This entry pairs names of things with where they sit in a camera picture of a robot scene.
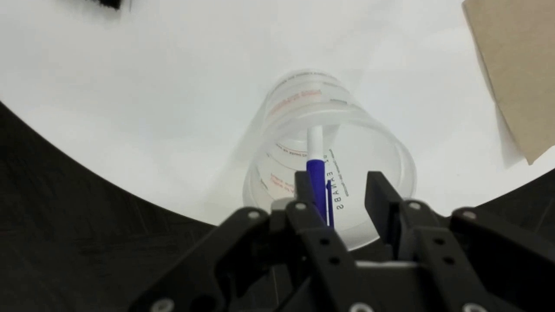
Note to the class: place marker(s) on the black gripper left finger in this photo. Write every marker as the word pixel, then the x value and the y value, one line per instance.
pixel 270 260

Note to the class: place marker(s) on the black bristly eraser block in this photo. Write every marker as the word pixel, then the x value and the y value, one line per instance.
pixel 109 2

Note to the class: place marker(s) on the white pen with blue cap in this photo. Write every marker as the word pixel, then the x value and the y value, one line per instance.
pixel 315 167

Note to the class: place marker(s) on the brown cardboard sheet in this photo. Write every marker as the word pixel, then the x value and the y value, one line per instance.
pixel 517 63

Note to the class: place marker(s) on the clear plastic measuring cup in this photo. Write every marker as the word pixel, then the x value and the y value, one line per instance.
pixel 288 132

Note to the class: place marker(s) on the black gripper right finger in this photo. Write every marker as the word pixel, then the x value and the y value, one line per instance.
pixel 461 253

